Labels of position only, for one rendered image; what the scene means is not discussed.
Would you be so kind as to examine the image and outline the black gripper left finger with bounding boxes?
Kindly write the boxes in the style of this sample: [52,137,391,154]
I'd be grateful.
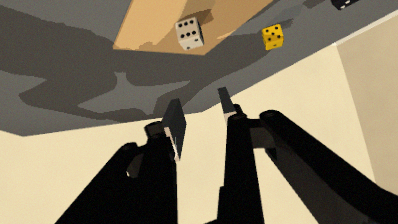
[54,98,187,224]

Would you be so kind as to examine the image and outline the orange flat mat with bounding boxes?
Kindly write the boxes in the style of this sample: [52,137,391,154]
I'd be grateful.
[113,0,273,55]

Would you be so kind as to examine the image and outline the black die with white pips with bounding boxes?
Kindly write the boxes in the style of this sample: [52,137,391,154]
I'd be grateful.
[331,0,359,10]

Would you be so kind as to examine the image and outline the yellow die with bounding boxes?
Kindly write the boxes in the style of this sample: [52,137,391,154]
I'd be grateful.
[262,24,284,50]

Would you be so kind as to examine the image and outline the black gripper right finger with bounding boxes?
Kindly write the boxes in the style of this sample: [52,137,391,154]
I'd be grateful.
[216,87,398,224]

